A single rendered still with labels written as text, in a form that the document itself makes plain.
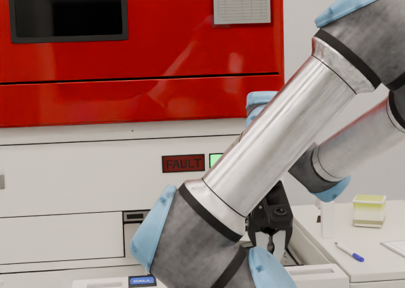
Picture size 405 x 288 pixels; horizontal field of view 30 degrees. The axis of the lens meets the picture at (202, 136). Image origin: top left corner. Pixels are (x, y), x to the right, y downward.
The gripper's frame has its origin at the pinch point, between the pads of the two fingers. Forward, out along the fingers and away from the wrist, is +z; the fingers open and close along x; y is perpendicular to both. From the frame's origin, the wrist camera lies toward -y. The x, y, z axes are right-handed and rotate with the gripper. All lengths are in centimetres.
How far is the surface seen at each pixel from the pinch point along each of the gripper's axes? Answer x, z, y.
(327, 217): -18.3, -3.7, 23.3
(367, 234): -28.5, 1.2, 24.6
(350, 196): -81, 33, 207
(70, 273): 44, 16, 55
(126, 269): 29, 16, 55
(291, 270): -4.9, 1.7, 2.2
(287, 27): -51, -50, 207
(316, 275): -9.0, 1.7, -1.5
